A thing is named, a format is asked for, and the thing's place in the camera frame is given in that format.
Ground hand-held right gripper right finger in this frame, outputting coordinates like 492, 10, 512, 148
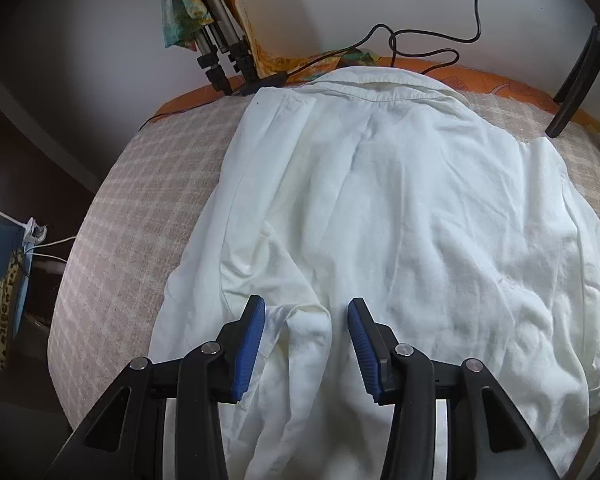
346, 298, 561, 480

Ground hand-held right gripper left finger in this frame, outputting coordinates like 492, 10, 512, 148
50, 295, 267, 480

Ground white shirt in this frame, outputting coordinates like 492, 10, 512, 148
147, 66, 600, 480

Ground beige checked blanket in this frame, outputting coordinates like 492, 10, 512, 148
47, 82, 600, 480

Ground white clip lamp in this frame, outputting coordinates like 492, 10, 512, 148
0, 180, 48, 248

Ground leopard print cloth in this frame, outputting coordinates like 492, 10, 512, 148
0, 250, 31, 372

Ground orange patterned bed sheet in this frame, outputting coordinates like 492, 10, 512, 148
157, 52, 600, 141

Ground silver tripod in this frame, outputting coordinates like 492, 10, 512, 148
182, 0, 261, 96

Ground colourful floral scarf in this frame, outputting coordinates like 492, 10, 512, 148
139, 0, 216, 51

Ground black tripod legs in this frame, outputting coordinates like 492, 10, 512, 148
545, 0, 600, 171

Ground white cable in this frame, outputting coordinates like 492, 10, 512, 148
27, 235, 77, 276

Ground black cable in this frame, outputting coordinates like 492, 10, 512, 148
139, 0, 561, 131

